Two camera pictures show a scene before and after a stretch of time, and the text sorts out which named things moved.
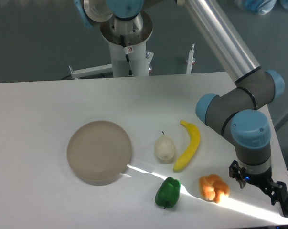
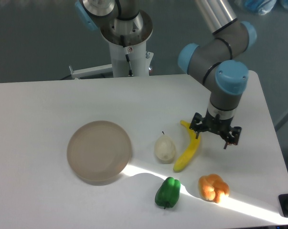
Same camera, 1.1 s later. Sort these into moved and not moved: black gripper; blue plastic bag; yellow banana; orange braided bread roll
Moved: black gripper
Not moved: orange braided bread roll; yellow banana; blue plastic bag
